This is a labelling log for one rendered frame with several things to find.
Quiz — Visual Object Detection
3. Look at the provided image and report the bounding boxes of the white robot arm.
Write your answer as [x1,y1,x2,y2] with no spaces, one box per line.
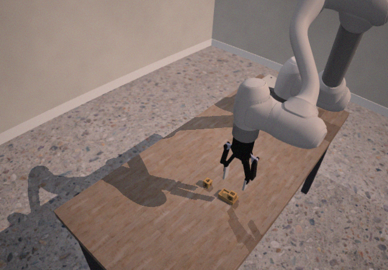
[232,0,388,149]

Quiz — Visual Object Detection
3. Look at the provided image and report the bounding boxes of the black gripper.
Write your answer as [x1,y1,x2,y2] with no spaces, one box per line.
[220,137,259,191]

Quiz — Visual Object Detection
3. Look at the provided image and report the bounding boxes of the orange rectangular tray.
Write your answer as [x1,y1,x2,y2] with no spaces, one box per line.
[218,188,238,205]

